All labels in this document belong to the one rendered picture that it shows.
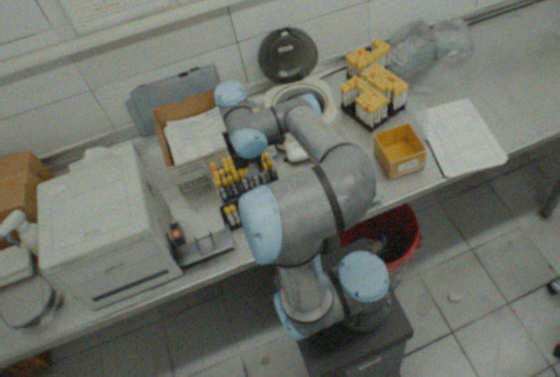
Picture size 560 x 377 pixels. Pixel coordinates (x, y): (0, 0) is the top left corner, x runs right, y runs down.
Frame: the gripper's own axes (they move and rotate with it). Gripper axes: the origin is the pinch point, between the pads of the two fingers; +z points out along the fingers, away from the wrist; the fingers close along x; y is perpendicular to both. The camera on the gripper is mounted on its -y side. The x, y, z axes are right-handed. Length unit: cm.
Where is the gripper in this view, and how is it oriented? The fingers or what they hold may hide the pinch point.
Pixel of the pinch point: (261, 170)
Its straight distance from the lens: 141.2
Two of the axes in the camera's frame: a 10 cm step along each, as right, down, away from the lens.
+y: -9.1, 3.5, -2.1
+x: 4.0, 6.9, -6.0
